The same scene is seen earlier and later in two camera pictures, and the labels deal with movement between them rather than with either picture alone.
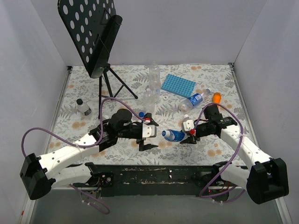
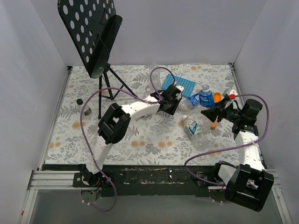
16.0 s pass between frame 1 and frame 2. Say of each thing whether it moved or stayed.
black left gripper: moved
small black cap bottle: stayed
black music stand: stayed
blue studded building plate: stayed
